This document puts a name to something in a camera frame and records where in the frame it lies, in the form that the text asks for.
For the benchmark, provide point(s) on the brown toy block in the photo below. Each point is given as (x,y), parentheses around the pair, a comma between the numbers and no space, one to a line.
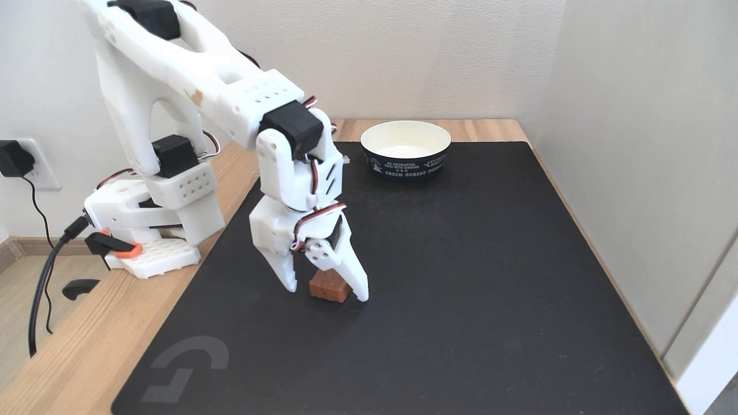
(326,287)

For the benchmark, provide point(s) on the white and navy paper bowl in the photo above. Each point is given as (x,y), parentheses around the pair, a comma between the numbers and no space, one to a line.
(405,158)

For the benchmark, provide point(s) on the black desk mat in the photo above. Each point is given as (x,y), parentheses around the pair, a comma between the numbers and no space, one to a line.
(461,300)

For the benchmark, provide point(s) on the black and orange clamp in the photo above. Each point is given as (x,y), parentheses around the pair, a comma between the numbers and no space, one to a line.
(106,245)

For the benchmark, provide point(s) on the wooden baseboard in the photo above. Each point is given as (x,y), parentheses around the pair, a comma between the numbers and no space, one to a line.
(34,246)

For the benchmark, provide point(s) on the black power adapter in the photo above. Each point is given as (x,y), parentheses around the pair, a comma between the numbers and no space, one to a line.
(10,158)

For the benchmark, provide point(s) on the white wall outlet plate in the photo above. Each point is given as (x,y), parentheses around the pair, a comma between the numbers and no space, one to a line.
(43,173)

